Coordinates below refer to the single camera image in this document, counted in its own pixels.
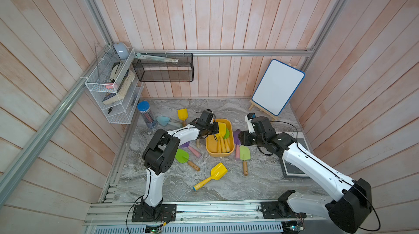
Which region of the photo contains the yellow scoop shovel yellow handle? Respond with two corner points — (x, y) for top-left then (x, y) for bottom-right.
(218, 122), (226, 153)

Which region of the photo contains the green pointed shovel yellow handle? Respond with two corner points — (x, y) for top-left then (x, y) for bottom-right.
(224, 128), (231, 153)

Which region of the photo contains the purple shovel pink handle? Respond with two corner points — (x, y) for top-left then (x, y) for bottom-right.
(233, 129), (241, 161)
(180, 141), (202, 158)

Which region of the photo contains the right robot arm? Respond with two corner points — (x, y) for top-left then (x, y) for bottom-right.
(238, 113), (375, 234)

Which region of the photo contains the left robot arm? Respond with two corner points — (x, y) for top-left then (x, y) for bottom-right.
(141, 109), (219, 208)

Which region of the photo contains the yellow plastic storage box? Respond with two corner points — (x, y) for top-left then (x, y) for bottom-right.
(206, 118), (235, 157)

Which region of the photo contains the light blue plastic shovel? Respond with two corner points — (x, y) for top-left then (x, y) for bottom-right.
(156, 116), (183, 128)

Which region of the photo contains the light green box on basket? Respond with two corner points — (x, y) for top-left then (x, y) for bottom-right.
(135, 53), (179, 63)

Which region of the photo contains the wooden easel stand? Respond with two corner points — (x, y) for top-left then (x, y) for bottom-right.
(249, 100), (278, 122)

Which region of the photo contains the Twins story book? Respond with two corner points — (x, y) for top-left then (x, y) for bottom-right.
(274, 132), (312, 178)

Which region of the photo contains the large yellow plastic scoop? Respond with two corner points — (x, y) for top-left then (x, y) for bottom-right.
(193, 163), (228, 191)

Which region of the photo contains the blue lid pencil jar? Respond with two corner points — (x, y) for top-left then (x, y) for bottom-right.
(137, 101), (157, 129)

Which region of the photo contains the grey round bowl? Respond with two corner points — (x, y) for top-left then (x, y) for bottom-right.
(113, 42), (129, 60)

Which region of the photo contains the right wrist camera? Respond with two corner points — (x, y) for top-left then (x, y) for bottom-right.
(245, 113), (256, 134)

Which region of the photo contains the yellow square shovel wooden handle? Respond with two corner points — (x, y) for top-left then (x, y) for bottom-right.
(177, 109), (188, 127)

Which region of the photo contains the light green shovel wooden handle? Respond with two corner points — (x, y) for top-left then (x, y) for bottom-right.
(240, 145), (251, 176)

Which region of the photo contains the green shovel wooden handle left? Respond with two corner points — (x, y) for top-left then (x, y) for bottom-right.
(175, 149), (200, 171)

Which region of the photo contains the white board blue frame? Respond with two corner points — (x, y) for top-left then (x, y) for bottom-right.
(252, 59), (305, 116)

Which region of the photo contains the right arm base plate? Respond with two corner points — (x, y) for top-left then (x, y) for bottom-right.
(258, 201), (307, 219)

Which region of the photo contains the black wire basket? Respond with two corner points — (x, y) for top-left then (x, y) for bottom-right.
(133, 52), (195, 82)

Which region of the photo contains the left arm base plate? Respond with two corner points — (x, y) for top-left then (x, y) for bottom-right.
(132, 203), (177, 223)

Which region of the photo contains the book on wire shelf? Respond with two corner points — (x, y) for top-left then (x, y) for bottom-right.
(102, 69), (135, 105)

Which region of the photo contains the white wire shelf rack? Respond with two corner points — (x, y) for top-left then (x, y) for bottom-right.
(85, 46), (144, 125)

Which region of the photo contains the aluminium front rail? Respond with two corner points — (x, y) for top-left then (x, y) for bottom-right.
(82, 197), (354, 226)

